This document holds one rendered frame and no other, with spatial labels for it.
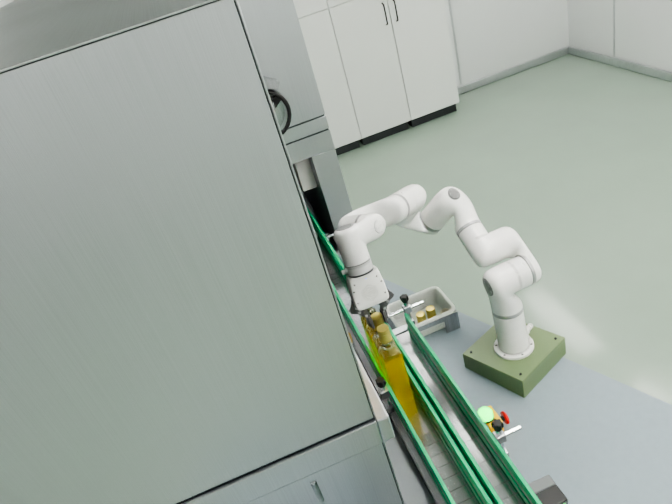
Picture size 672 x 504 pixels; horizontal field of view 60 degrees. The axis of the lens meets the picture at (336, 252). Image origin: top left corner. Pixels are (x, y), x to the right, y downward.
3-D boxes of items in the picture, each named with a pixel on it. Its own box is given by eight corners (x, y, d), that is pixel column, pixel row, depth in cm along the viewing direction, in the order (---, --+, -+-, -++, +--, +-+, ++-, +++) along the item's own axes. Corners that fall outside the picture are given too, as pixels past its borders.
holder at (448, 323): (375, 329, 224) (371, 314, 220) (440, 302, 227) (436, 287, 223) (392, 356, 210) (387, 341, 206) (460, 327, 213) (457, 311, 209)
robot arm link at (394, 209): (412, 219, 174) (373, 245, 159) (378, 222, 183) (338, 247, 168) (405, 192, 172) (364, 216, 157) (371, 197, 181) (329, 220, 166)
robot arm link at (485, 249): (456, 242, 188) (500, 223, 191) (495, 305, 178) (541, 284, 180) (460, 228, 180) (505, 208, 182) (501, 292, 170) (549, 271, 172)
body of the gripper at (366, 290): (345, 278, 157) (358, 314, 160) (380, 263, 158) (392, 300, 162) (339, 270, 164) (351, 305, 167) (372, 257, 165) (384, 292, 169)
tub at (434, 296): (387, 323, 225) (382, 306, 220) (440, 301, 227) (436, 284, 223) (405, 350, 210) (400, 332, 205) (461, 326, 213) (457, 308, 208)
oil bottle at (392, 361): (390, 395, 178) (375, 344, 166) (407, 387, 178) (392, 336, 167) (397, 407, 173) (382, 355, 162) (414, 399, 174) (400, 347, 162)
